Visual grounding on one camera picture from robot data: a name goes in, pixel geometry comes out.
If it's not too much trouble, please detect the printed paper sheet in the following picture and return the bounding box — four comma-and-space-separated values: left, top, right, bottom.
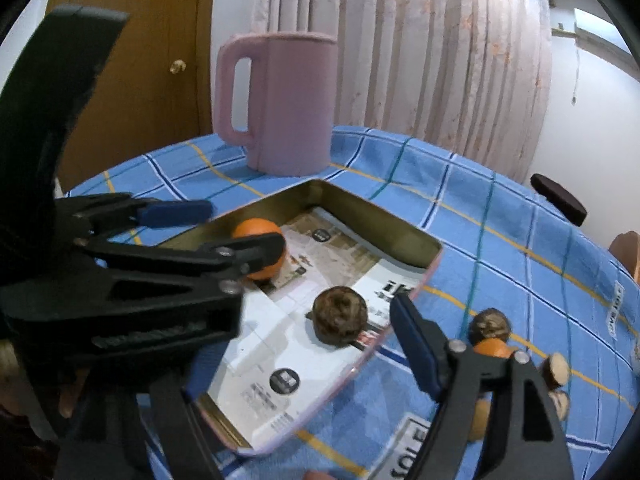
198, 207, 438, 456

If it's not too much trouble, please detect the white air conditioner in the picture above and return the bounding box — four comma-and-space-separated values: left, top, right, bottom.
551, 8, 639, 80

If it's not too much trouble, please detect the pink floral curtain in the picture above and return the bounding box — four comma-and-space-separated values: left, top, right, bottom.
252, 0, 552, 182

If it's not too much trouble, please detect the pink plastic pitcher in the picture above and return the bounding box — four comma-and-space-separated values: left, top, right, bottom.
213, 32, 338, 177

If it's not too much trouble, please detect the dark round stool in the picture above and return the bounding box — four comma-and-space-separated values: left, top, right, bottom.
529, 174, 588, 226

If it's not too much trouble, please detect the brass door knob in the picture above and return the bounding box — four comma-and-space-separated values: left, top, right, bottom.
169, 60, 186, 75

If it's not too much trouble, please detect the orange tangerine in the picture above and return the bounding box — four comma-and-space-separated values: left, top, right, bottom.
232, 217, 286, 282
473, 338, 518, 359

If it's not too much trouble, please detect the cut brown fruit half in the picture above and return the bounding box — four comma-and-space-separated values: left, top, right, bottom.
538, 352, 570, 391

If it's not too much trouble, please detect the dark brown passion fruit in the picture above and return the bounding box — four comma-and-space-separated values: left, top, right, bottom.
307, 286, 368, 347

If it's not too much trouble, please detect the gold metal tin tray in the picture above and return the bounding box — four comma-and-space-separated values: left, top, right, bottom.
168, 179, 442, 456

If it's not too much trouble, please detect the brown wooden chair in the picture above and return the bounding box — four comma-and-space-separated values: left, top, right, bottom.
608, 231, 640, 284

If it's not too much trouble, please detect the blue plaid tablecloth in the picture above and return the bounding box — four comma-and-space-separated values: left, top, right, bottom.
66, 124, 640, 480

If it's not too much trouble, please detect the brown wooden door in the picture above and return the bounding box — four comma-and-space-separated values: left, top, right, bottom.
48, 0, 213, 191

